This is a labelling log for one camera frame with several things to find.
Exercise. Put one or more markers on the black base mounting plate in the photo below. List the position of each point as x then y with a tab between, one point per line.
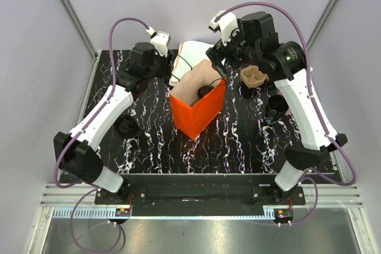
200	195

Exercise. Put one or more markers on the white folded towel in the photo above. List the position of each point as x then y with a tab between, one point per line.
190	54

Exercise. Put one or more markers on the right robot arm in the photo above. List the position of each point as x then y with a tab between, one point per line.
252	39

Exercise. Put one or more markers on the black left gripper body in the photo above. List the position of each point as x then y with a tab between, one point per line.
162	68

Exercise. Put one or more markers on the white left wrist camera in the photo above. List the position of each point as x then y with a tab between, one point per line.
160	40

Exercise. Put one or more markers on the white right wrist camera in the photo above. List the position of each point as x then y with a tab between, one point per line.
226	25

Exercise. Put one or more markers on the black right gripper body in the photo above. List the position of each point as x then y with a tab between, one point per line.
234	53

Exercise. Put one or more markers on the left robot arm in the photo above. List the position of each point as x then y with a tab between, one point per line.
77	151

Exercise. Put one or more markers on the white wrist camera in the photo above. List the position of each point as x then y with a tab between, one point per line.
226	25
160	40

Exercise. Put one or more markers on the orange paper bag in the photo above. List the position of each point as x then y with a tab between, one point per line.
197	99

